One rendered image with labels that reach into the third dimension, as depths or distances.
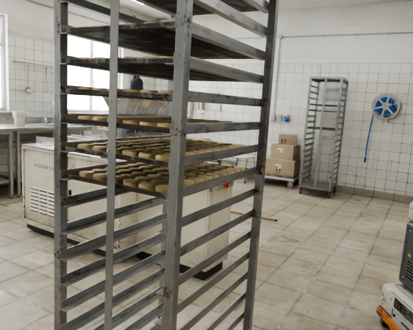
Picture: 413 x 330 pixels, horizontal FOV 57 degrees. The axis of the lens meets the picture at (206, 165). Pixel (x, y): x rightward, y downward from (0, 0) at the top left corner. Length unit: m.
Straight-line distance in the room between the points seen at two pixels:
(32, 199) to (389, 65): 5.33
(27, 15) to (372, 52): 5.18
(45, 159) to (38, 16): 3.22
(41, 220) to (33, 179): 0.38
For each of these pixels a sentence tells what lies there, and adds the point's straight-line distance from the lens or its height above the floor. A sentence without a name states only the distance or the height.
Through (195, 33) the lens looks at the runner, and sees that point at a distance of 1.10.
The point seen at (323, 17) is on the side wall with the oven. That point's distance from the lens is 7.03.
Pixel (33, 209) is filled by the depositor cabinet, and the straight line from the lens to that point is 3.95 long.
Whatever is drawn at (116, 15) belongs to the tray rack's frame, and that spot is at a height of 1.53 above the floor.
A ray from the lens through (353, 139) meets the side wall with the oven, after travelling 6.73.
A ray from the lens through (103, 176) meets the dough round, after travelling 1.25.
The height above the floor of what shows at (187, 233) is 0.34.
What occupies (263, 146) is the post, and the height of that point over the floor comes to 1.15.
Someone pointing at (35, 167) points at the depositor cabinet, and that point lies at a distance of 3.84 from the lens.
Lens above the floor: 1.30
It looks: 9 degrees down
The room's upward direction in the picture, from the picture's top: 3 degrees clockwise
